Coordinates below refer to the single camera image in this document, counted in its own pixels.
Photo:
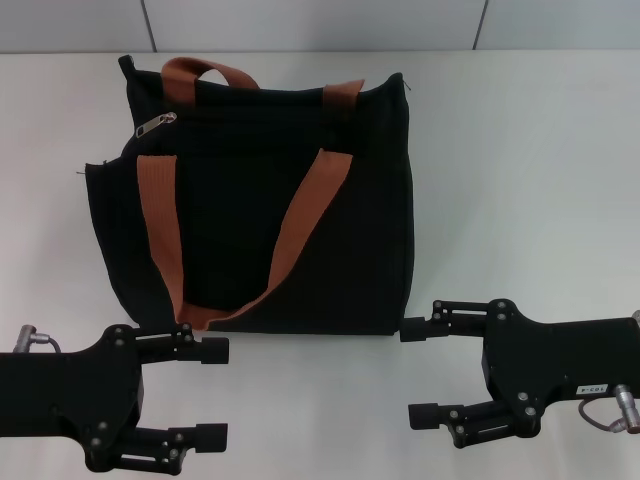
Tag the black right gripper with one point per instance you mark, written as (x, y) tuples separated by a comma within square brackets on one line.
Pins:
[(550, 355)]

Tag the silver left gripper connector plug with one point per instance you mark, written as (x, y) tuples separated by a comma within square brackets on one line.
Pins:
[(32, 336)]

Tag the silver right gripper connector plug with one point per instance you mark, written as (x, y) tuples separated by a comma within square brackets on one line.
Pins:
[(626, 397)]

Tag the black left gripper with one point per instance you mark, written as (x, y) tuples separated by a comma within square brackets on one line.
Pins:
[(75, 390)]

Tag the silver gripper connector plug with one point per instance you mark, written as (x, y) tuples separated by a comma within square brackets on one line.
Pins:
[(32, 336), (626, 397)]

